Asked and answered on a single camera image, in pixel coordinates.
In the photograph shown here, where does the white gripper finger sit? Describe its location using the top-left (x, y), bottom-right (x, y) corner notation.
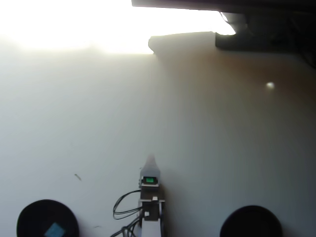
top-left (140, 154), bottom-right (161, 178)

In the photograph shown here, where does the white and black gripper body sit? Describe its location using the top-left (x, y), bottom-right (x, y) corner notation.
top-left (138, 174), bottom-right (163, 200)

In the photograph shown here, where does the small blue-green cube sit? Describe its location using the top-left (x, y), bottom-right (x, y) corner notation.
top-left (44, 222), bottom-right (66, 237)

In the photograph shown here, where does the round black bowl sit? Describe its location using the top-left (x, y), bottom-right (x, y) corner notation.
top-left (219, 205), bottom-right (283, 237)
top-left (16, 199), bottom-right (80, 237)

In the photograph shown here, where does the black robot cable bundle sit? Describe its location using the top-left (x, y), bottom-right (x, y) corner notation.
top-left (108, 189), bottom-right (144, 237)

